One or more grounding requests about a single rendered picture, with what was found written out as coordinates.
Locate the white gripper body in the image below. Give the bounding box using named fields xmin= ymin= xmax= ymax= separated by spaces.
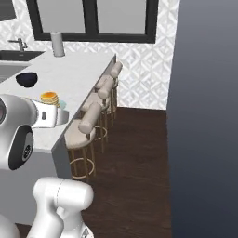
xmin=56 ymin=108 xmax=70 ymax=126

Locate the golden pancake stack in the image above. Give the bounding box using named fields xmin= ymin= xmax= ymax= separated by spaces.
xmin=40 ymin=90 xmax=60 ymax=108

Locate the grey dining counter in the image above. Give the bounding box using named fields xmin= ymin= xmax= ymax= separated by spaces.
xmin=0 ymin=49 xmax=118 ymax=227

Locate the dark grey fridge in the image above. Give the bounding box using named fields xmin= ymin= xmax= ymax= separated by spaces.
xmin=166 ymin=0 xmax=238 ymax=238

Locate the pale teal plate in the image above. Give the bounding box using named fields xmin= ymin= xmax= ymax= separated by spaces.
xmin=58 ymin=99 xmax=68 ymax=112

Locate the beige bar stool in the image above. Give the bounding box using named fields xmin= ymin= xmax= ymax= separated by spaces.
xmin=63 ymin=101 xmax=102 ymax=182
xmin=80 ymin=75 xmax=115 ymax=153
xmin=94 ymin=61 xmax=124 ymax=127

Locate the black bowl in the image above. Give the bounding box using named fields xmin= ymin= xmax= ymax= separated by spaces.
xmin=15 ymin=71 xmax=39 ymax=88

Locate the white paper towel roll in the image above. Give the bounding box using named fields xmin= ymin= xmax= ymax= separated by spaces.
xmin=49 ymin=31 xmax=66 ymax=59

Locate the dark sink basin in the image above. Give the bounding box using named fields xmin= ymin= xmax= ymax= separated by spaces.
xmin=0 ymin=49 xmax=46 ymax=84

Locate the grey sink tap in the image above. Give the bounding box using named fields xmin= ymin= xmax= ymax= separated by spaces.
xmin=7 ymin=37 xmax=29 ymax=52

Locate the black framed window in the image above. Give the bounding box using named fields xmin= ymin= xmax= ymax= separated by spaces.
xmin=25 ymin=0 xmax=160 ymax=45

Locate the dark wall cabinet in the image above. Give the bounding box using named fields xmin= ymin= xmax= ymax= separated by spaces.
xmin=0 ymin=0 xmax=18 ymax=22

